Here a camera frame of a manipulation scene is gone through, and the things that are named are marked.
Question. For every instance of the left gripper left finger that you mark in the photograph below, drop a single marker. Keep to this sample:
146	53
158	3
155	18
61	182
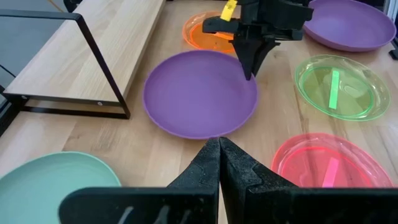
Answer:
186	202

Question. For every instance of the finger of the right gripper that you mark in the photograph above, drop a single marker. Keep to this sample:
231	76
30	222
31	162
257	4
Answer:
248	56
265	51

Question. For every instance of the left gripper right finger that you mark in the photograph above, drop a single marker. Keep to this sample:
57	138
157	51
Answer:
264	202

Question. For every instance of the pink transparent plate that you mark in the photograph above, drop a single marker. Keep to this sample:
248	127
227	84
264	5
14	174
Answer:
298	168

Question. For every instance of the purple plate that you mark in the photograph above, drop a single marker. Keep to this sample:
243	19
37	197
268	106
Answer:
199	99
348	25

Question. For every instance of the green transparent plate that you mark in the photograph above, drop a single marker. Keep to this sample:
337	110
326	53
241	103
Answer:
357	102

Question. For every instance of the white plate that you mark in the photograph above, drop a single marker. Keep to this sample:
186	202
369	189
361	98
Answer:
37	186

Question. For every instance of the yellow tape tag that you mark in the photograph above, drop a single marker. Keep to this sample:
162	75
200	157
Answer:
228	11

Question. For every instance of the orange transparent plate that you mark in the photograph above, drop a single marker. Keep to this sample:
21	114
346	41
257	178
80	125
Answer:
199	37

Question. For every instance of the wooden shelf black frame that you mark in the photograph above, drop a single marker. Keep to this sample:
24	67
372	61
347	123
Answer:
77	62

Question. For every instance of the black metal rig frame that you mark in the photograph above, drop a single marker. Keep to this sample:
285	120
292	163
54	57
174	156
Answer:
6	121

